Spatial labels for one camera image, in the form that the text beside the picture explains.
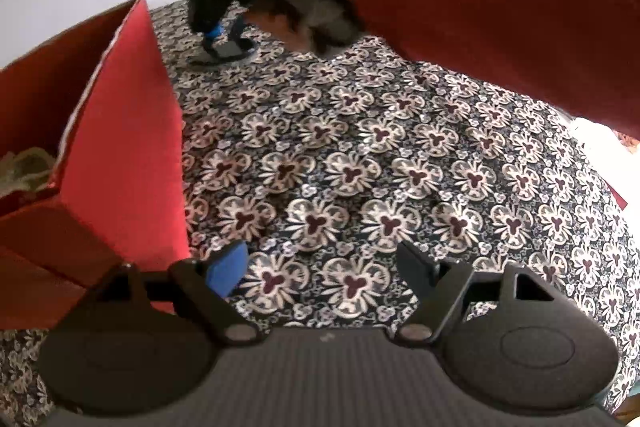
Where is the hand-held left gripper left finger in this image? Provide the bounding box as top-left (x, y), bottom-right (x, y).
top-left (82, 241), bottom-right (263, 349)

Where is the floral patterned tablecloth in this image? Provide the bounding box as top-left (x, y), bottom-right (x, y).
top-left (0, 0), bottom-right (637, 427)

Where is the red cardboard box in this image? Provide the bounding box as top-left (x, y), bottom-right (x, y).
top-left (0, 0), bottom-right (194, 331)

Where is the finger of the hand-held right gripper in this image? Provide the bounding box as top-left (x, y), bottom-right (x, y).
top-left (199, 19), bottom-right (224, 54)
top-left (229, 17), bottom-right (257, 56)

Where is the person's right forearm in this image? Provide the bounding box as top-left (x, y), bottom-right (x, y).
top-left (347, 0), bottom-right (640, 144)

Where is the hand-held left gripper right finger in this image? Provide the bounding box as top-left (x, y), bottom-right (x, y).
top-left (395, 239), bottom-right (571, 349)

